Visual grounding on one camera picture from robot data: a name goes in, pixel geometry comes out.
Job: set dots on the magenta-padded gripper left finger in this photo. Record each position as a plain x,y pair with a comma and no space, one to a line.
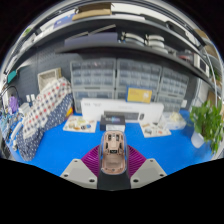
76,171

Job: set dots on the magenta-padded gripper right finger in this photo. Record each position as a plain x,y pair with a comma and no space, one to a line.
150,171

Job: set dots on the transparent pink computer mouse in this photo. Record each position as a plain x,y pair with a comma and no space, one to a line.
113,156

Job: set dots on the colourful sticker sheet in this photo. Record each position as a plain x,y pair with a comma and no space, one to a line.
79,125
155,130

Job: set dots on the navy polka-dot cloth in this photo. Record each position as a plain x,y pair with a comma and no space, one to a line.
30,146

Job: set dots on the clear plastic box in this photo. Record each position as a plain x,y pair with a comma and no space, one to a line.
175,120

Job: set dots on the small yellow object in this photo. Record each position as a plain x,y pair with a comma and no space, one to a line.
69,112

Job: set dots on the small black box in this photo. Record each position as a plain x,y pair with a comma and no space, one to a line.
112,120

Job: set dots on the long white keyboard box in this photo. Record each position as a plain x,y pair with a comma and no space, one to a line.
91,108

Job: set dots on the white cylindrical tool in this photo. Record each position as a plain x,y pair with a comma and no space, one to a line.
17,135

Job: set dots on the red blue checkered cloth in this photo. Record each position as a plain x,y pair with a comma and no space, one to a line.
43,105

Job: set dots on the green potted plant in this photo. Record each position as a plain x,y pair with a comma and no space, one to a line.
206,120

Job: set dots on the yellow blue card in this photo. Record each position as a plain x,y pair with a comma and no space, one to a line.
139,95

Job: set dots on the grey drawer cabinet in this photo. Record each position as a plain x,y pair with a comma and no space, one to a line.
138,73
93,76
173,86

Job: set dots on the purple bag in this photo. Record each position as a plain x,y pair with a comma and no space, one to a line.
13,104

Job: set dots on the white woven basket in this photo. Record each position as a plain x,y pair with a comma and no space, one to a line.
48,78

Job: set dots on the teal holder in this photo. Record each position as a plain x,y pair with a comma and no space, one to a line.
12,76

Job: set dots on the dark wall shelf unit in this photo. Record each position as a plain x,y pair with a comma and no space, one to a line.
100,40

